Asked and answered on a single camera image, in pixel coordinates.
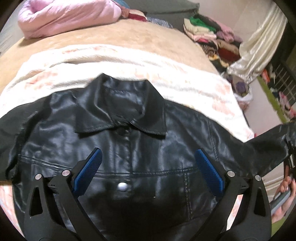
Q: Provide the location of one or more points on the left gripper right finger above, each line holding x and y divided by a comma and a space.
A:
242, 211

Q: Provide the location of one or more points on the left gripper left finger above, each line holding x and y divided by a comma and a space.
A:
53, 210

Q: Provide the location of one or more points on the black leather jacket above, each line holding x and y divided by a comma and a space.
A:
116, 161

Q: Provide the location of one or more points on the white plastic bag of clothes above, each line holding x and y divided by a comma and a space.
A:
242, 91

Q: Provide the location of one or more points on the pile of folded clothes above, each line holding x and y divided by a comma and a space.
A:
218, 41

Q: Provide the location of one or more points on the person's right hand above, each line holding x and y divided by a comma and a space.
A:
283, 199

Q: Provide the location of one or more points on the cream satin curtain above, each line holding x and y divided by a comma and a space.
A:
258, 50

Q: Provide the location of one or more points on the white pink patterned blanket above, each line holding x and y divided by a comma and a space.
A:
185, 81

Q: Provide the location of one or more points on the grey bed headboard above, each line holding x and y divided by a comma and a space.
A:
172, 11

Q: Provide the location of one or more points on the beige bed sheet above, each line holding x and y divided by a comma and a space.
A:
129, 33

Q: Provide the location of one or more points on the pink puffy quilt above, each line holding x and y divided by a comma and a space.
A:
38, 19

